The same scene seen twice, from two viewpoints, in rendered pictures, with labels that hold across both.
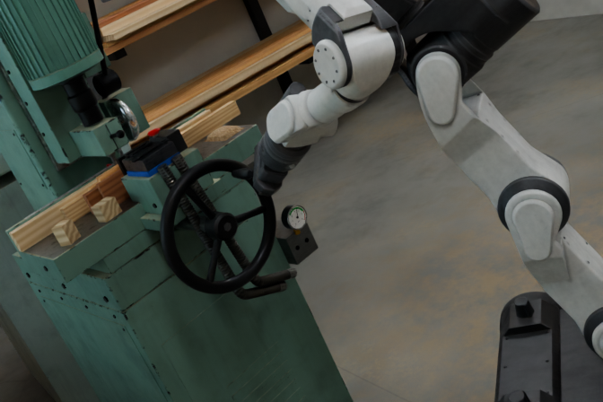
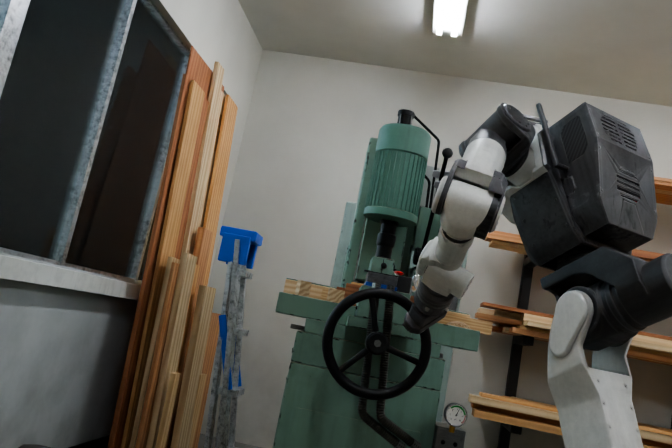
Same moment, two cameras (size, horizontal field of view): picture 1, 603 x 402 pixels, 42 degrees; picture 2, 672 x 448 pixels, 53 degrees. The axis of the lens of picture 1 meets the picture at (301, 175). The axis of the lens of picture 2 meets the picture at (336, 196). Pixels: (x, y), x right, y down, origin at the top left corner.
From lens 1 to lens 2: 0.91 m
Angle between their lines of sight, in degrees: 47
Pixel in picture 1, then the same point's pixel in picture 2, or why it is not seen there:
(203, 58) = not seen: hidden behind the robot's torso
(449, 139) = (555, 373)
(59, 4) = (407, 171)
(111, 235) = (322, 309)
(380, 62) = (471, 209)
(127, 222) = not seen: hidden behind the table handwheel
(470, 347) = not seen: outside the picture
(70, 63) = (387, 206)
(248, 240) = (411, 402)
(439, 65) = (575, 299)
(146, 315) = (302, 378)
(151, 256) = (336, 345)
